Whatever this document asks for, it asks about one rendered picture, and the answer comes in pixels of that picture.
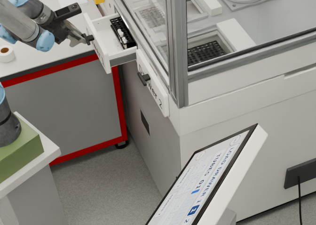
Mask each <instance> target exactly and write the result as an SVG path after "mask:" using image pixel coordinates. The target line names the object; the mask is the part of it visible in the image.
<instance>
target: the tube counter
mask: <svg viewBox="0 0 316 225"><path fill-rule="evenodd" d="M206 180H207V178H205V179H202V180H200V181H198V183H197V184H196V186H195V188H194V189H193V191H192V192H191V194H190V195H189V197H188V198H187V200H186V201H185V203H184V205H183V206H182V208H181V209H180V211H179V212H178V214H177V216H176V217H175V219H174V220H173V222H172V223H171V225H178V224H179V222H180V221H181V219H182V218H183V216H184V214H185V213H186V211H187V210H188V208H189V207H190V205H191V203H192V202H193V200H194V199H195V197H196V195H197V194H198V192H199V191H200V189H201V188H202V186H203V184H204V183H205V181H206Z"/></svg>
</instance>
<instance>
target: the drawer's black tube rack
mask: <svg viewBox="0 0 316 225"><path fill-rule="evenodd" d="M116 19H117V20H116ZM114 21H116V23H117V25H118V27H119V28H120V30H121V31H122V32H123V35H124V37H125V39H126V40H127V42H128V44H127V49H128V48H132V47H135V46H136V42H135V40H134V39H133V37H132V35H131V34H130V32H129V30H128V29H127V27H126V26H125V24H124V22H123V21H122V19H121V17H116V18H114ZM117 21H118V22H117ZM111 28H112V30H113V32H114V34H115V35H116V37H117V39H118V41H119V42H120V39H119V36H118V34H117V33H116V31H115V29H114V27H113V26H112V25H111ZM120 44H121V46H122V48H123V49H126V48H125V47H124V46H123V43H122V42H120Z"/></svg>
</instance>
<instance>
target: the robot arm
mask: <svg viewBox="0 0 316 225"><path fill-rule="evenodd" d="M80 13H82V10H81V8H80V6H79V4H78V3H77V2H76V3H73V4H71V5H68V6H66V7H64V8H61V9H59V10H56V11H53V10H51V9H50V8H49V7H48V6H47V5H45V4H44V3H43V2H41V1H40V0H0V24H1V27H0V38H2V39H3V40H5V41H7V42H9V43H11V44H15V43H16V42H17V41H20V42H22V43H24V44H27V45H29V46H31V47H33V48H35V49H37V50H40V51H42V52H47V51H49V50H50V49H51V48H52V46H53V45H54V42H56V43H57V44H60V43H61V42H63V41H64V40H65V39H69V40H70V44H69V46H70V47H74V46H76V45H78V44H80V43H83V44H86V43H87V42H86V39H85V38H84V36H83V33H82V32H81V31H80V30H79V29H77V28H76V27H75V26H74V25H73V24H72V23H71V22H69V21H68V20H67V19H68V18H70V17H73V16H76V15H78V14H80ZM34 21H35V22H36V23H35V22H34ZM21 129H22V128H21V124H20V121H19V119H18V118H17V117H16V116H15V115H14V114H13V113H12V112H11V110H10V107H9V104H8V101H7V98H6V95H5V90H4V87H3V86H2V84H1V82H0V147H4V146H7V145H9V144H11V143H12V142H14V141H15V140H16V139H17V138H18V137H19V135H20V133H21Z"/></svg>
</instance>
